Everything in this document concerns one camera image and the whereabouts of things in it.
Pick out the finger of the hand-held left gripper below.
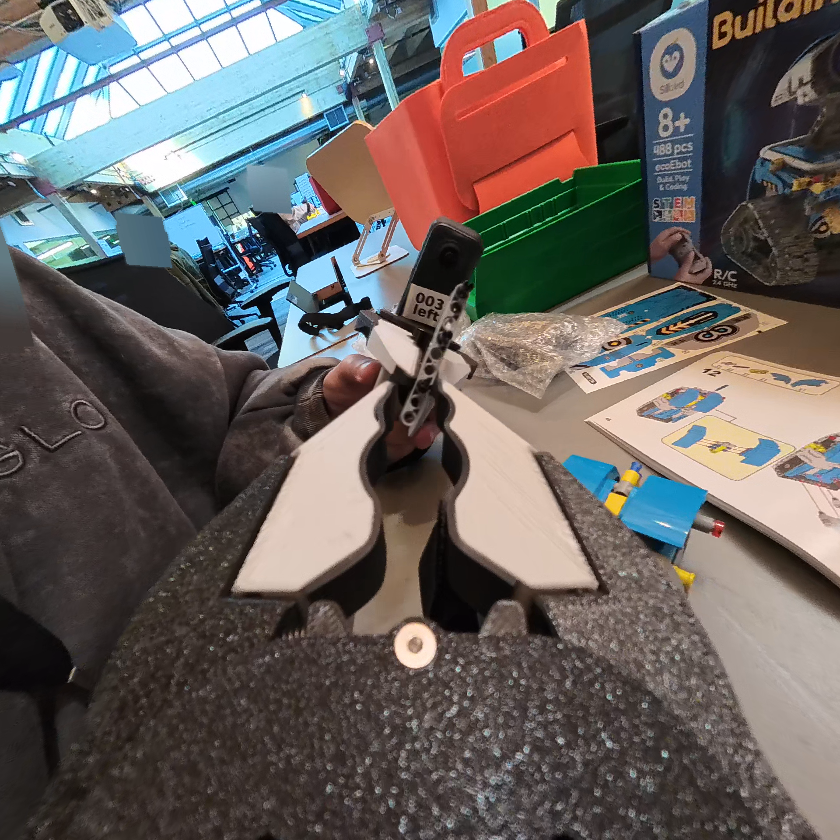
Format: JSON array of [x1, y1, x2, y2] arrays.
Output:
[[366, 325, 424, 382], [436, 356, 478, 391]]

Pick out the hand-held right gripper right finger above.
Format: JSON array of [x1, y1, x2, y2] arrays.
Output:
[[436, 384, 601, 596]]

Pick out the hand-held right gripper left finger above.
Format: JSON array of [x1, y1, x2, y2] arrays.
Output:
[[231, 381, 398, 596]]

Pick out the grey perforated brick beam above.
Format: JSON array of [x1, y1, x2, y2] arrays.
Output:
[[394, 281, 475, 439]]

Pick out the person's left forearm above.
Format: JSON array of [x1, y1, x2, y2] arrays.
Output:
[[213, 351, 342, 480]]

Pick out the grey desk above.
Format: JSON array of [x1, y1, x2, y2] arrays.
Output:
[[459, 262, 840, 840]]

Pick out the person's left hand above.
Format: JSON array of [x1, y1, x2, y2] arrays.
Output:
[[320, 354, 442, 466]]

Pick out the crumpled clear plastic bag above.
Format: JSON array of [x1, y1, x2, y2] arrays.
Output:
[[456, 311, 611, 398]]

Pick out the small angled stand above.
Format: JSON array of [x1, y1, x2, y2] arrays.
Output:
[[285, 256, 349, 312]]

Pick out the green plastic bin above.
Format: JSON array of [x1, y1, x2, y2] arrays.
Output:
[[462, 159, 651, 320]]

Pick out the orange felt bag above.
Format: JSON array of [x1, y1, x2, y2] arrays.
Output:
[[364, 0, 599, 250]]

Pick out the blue brick vehicle model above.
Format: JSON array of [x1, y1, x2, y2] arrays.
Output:
[[562, 454, 726, 595]]

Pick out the blue sticker sheet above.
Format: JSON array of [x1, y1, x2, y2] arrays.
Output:
[[563, 282, 788, 395]]

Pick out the black monitor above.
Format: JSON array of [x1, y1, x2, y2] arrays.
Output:
[[554, 0, 657, 165]]

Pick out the building instruction booklet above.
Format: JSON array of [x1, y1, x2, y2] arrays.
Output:
[[585, 351, 840, 588]]

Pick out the blue black toy box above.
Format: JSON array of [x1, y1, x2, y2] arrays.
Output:
[[633, 0, 840, 309]]

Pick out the black office chair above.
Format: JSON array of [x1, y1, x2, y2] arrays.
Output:
[[66, 262, 283, 349]]

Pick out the white ceiling device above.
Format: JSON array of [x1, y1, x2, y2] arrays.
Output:
[[38, 0, 137, 67]]

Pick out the black head strap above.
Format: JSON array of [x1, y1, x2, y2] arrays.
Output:
[[298, 297, 374, 337]]

